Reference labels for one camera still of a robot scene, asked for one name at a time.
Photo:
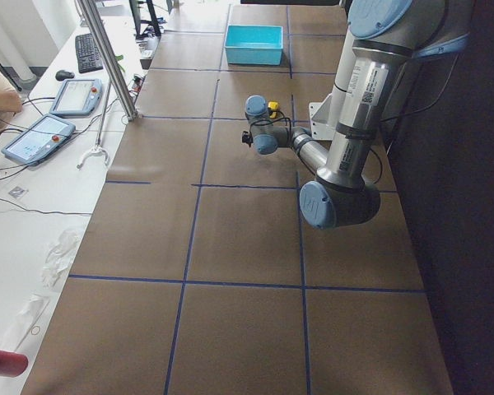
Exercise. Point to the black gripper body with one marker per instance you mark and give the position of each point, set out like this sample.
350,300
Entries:
245,137

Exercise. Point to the aluminium frame post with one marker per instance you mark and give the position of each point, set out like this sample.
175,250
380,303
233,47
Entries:
95,24

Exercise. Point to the person forearm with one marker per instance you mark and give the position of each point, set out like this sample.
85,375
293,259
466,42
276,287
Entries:
0,98

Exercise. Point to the far teach pendant tablet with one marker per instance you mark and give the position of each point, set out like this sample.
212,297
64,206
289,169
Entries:
77,98

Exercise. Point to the black keyboard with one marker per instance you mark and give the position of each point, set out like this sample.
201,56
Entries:
88,54

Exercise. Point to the light blue plastic bin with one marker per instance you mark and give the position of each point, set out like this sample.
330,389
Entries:
254,45

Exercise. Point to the teach pendant tablet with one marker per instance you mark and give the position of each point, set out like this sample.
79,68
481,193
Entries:
39,141
77,98

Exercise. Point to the crumpled white plastic wrap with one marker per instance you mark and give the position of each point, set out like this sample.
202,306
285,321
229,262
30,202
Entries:
60,256

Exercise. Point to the yellow beetle toy car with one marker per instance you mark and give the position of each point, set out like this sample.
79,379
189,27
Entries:
273,109

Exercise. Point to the white paper sheet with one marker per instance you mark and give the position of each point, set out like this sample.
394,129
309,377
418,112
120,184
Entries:
23,322

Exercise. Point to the black computer mouse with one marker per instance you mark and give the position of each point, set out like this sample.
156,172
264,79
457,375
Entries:
62,75

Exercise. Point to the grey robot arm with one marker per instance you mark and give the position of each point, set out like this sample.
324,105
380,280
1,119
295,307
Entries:
382,36

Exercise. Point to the near teach pendant tablet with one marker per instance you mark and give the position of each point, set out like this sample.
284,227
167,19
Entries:
39,141

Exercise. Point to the white grabber tool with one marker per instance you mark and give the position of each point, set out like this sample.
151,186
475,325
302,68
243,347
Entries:
98,149

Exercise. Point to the red cylinder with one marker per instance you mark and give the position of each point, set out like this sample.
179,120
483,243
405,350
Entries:
12,364

